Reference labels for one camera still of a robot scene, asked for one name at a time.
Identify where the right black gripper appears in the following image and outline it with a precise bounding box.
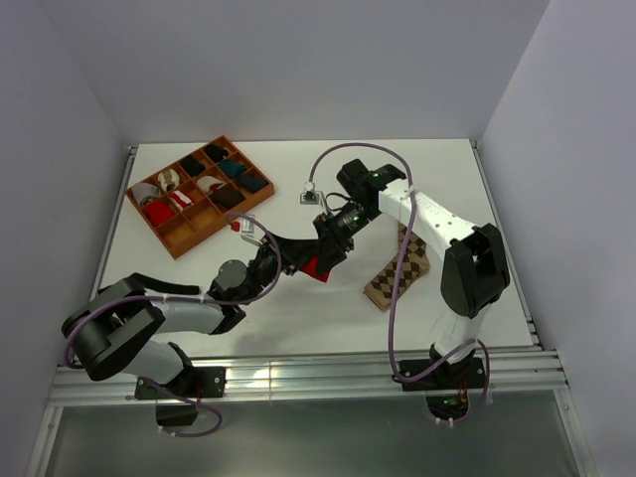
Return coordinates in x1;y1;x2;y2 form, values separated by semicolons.
312;202;379;277

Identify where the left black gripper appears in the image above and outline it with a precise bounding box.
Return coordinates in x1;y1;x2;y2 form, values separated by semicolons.
240;232;318;305

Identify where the beige argyle sock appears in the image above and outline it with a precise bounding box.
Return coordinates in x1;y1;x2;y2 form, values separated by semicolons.
363;222;432;313

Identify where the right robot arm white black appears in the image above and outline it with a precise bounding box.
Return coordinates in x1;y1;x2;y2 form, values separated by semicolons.
314;159;511;388

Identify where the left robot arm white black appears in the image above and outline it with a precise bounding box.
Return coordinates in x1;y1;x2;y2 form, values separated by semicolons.
61;236;323;397

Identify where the dark green rolled sock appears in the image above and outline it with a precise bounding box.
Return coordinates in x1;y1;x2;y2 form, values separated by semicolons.
238;174;269;194

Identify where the orange divided sock tray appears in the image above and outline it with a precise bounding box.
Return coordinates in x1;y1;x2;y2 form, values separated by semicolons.
125;135;274;259

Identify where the black blue patterned sock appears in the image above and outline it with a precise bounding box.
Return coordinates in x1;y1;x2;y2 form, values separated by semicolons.
130;272;201;295

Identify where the white red rolled sock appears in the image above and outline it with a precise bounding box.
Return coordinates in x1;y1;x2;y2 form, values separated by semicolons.
196;175;225;194

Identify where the red white striped sock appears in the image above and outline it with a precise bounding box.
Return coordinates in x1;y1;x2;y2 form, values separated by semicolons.
168;190;194;211

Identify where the teal rolled sock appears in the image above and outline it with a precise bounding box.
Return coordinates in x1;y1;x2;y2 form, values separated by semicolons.
217;159;247;180

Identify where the beige brown rolled sock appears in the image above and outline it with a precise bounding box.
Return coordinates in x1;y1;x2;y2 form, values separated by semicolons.
156;168;181;193

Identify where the black rolled sock middle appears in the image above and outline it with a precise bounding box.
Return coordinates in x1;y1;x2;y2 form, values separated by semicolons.
180;155;206;177

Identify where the black rolled sock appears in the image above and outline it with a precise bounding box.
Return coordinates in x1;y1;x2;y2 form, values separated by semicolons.
203;144;230;163
180;155;206;177

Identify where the grey rolled sock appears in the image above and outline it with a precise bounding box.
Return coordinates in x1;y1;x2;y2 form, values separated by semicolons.
130;182;162;208

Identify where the black rolled sock far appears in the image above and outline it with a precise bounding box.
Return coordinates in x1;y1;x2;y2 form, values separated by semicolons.
203;144;230;163

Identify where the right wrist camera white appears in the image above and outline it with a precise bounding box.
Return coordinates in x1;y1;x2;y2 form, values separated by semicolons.
299;182;327;211

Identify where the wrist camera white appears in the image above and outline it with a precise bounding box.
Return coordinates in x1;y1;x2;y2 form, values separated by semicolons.
230;214;261;247
299;182;327;211

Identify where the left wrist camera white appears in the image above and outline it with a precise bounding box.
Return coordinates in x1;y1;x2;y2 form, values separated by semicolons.
230;214;261;247

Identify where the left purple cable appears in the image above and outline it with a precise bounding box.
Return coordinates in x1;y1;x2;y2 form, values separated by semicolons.
62;212;284;439

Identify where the purple cable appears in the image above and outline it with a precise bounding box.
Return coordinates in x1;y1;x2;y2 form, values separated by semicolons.
307;142;493;423
62;212;284;439

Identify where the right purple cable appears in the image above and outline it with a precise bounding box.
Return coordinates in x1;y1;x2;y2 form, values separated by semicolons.
307;142;493;423

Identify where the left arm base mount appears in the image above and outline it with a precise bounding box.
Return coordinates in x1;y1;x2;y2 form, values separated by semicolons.
134;366;227;438

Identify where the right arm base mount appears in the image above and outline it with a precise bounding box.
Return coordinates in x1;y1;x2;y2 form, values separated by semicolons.
392;355;490;424

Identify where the aluminium rail frame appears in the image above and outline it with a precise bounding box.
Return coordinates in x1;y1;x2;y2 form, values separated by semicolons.
24;141;597;477

